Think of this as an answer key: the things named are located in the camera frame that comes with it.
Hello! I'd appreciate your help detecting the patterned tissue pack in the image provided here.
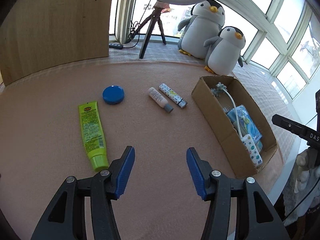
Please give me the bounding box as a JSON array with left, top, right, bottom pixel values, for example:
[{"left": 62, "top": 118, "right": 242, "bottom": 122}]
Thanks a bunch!
[{"left": 241, "top": 134, "right": 263, "bottom": 167}]

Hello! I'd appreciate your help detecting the green yellow cream tube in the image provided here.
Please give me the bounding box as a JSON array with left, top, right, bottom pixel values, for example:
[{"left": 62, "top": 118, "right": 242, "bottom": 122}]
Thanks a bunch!
[{"left": 78, "top": 101, "right": 109, "bottom": 172}]

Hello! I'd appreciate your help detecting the blue round lid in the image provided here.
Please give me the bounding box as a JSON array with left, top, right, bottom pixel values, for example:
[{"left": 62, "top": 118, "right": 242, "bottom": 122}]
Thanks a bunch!
[{"left": 102, "top": 85, "right": 125, "bottom": 105}]

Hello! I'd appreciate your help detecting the black tripod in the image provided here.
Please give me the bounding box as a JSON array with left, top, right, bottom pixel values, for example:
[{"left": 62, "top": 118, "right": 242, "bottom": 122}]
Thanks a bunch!
[{"left": 129, "top": 7, "right": 167, "bottom": 59}]

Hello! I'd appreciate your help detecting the blue wet wipes pack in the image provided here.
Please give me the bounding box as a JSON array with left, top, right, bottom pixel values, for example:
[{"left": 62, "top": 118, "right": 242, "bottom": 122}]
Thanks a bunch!
[{"left": 227, "top": 105, "right": 263, "bottom": 152}]

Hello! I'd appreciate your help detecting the white gloved right hand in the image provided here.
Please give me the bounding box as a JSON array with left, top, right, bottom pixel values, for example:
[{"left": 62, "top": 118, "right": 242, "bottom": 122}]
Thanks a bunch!
[{"left": 283, "top": 147, "right": 319, "bottom": 226}]

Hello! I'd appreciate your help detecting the cardboard box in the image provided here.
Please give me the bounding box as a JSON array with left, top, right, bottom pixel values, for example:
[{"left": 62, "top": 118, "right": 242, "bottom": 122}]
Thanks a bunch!
[{"left": 191, "top": 75, "right": 278, "bottom": 178}]

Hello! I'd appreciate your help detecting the white patterned lighter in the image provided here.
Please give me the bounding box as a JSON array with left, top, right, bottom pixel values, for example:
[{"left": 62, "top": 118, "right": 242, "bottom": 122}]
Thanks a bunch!
[{"left": 158, "top": 83, "right": 187, "bottom": 109}]

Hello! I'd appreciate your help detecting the white grey massager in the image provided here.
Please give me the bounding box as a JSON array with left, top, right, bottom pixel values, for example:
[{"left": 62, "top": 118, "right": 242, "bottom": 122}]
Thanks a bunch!
[{"left": 210, "top": 81, "right": 244, "bottom": 139}]

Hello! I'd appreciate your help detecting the pink lotion bottle grey cap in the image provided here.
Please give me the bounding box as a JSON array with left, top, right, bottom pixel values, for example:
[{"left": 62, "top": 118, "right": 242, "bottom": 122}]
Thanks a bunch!
[{"left": 148, "top": 87, "right": 174, "bottom": 113}]

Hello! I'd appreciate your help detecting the small penguin plush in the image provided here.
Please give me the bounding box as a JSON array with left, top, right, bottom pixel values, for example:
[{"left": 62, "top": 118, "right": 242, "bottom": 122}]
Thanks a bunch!
[{"left": 203, "top": 26, "right": 246, "bottom": 75}]

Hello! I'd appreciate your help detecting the large penguin plush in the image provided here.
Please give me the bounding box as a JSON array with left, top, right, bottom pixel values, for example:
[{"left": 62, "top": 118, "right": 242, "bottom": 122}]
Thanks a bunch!
[{"left": 177, "top": 0, "right": 225, "bottom": 59}]

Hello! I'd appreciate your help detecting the wooden headboard panel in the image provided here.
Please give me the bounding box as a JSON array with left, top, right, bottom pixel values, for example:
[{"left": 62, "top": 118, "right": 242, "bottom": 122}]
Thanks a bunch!
[{"left": 1, "top": 0, "right": 112, "bottom": 86}]

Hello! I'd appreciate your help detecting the black cable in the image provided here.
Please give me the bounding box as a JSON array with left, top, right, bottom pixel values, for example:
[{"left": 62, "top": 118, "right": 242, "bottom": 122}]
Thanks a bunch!
[{"left": 123, "top": 0, "right": 153, "bottom": 49}]

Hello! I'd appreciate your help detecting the black power strip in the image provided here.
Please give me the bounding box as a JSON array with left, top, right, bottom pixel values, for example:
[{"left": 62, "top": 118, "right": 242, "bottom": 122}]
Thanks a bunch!
[{"left": 109, "top": 43, "right": 124, "bottom": 50}]

